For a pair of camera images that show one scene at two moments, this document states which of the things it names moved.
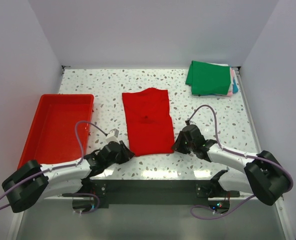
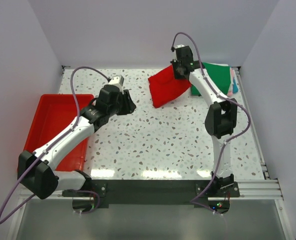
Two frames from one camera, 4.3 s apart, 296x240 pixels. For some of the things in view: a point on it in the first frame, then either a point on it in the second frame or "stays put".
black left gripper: x=126 y=154 → x=129 y=106
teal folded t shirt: x=235 y=86 stays put
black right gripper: x=177 y=146 → x=174 y=62
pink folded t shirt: x=230 y=93 stays put
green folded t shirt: x=206 y=78 stays put
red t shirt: x=150 y=124 → x=165 y=88
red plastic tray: x=51 y=139 stays put
